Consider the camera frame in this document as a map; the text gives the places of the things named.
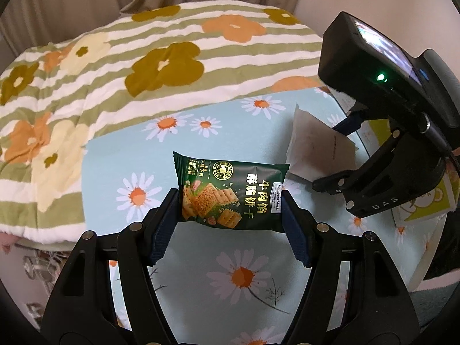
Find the frosted white snack pouch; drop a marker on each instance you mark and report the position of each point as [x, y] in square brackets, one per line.
[315, 150]

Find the green beef cracker bag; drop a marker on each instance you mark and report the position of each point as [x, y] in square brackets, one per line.
[231, 195]

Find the green cardboard box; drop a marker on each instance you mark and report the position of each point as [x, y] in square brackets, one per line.
[411, 162]

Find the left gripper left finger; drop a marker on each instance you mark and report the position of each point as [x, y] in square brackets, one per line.
[163, 225]

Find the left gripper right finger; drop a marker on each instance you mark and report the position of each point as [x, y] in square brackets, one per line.
[296, 224]

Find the floral striped quilt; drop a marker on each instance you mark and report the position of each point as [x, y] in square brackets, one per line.
[147, 67]

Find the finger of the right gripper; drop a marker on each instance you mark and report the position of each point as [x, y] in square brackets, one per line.
[349, 125]

